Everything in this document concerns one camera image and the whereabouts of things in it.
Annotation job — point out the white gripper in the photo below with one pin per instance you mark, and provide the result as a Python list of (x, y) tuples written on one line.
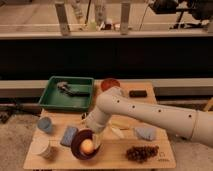
[(96, 136)]

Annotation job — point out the purple bowl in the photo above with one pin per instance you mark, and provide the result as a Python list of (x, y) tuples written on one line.
[(76, 143)]

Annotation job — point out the orange apple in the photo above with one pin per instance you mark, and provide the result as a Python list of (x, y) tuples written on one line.
[(87, 146)]

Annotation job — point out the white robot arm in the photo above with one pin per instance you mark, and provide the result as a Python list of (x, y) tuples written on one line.
[(192, 124)]

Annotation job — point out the red bowl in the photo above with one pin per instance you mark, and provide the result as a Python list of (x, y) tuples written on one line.
[(108, 83)]

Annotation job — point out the banana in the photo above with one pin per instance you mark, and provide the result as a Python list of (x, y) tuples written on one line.
[(118, 127)]

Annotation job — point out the blue sponge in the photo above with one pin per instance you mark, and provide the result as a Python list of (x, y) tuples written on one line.
[(68, 135)]

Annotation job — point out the green plastic tray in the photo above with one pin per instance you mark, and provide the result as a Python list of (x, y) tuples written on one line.
[(53, 99)]

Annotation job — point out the black rectangular block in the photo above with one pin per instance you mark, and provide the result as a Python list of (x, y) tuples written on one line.
[(137, 93)]

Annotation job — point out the blue grey cloth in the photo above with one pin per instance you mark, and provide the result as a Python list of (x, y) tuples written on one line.
[(146, 133)]

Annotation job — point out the bunch of dark grapes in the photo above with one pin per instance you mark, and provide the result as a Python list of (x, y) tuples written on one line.
[(141, 154)]

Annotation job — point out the blue cup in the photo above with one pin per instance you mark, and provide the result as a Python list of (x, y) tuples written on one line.
[(45, 125)]

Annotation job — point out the grey tool in tray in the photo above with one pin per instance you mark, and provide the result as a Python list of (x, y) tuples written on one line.
[(65, 88)]

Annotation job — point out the white paper cup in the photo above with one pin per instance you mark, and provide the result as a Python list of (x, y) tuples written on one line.
[(42, 147)]

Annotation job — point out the black camera on stand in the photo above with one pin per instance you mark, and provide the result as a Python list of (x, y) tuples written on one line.
[(199, 9)]

